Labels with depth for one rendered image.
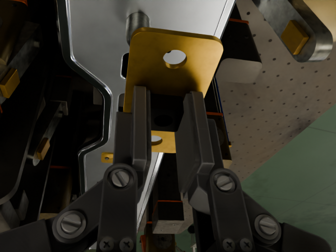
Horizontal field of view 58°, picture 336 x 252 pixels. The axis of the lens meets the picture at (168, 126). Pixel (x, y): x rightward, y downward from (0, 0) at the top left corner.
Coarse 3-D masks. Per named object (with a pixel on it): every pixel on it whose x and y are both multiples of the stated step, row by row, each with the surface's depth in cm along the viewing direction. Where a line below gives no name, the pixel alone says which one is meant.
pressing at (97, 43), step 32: (64, 0) 36; (96, 0) 37; (128, 0) 37; (160, 0) 38; (192, 0) 38; (224, 0) 38; (64, 32) 40; (96, 32) 41; (192, 32) 41; (96, 64) 45; (96, 160) 67; (160, 160) 69
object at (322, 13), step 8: (304, 0) 34; (312, 0) 34; (320, 0) 34; (328, 0) 34; (312, 8) 34; (320, 8) 34; (328, 8) 34; (320, 16) 35; (328, 16) 35; (328, 24) 36
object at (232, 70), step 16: (240, 16) 56; (224, 32) 51; (240, 32) 52; (224, 48) 48; (240, 48) 49; (256, 48) 50; (224, 64) 48; (240, 64) 48; (256, 64) 48; (224, 80) 50; (240, 80) 51
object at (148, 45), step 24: (144, 48) 12; (168, 48) 12; (192, 48) 12; (216, 48) 12; (144, 72) 13; (168, 72) 13; (192, 72) 13; (168, 96) 14; (168, 120) 15; (168, 144) 18
